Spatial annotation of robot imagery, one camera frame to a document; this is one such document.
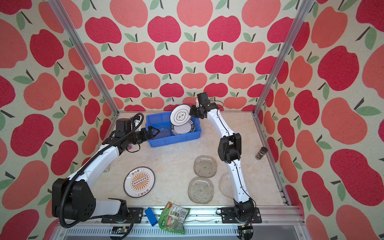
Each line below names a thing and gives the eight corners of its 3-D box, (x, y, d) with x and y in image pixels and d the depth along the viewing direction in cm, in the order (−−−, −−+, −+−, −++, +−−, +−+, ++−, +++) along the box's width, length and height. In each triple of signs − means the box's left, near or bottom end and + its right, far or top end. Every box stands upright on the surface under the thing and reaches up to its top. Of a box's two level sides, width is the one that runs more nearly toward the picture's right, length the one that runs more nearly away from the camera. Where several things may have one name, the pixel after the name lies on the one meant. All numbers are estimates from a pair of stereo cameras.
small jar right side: (258, 161, 96) (264, 153, 87) (253, 156, 98) (259, 148, 90) (262, 158, 97) (268, 150, 89) (257, 153, 99) (263, 145, 91)
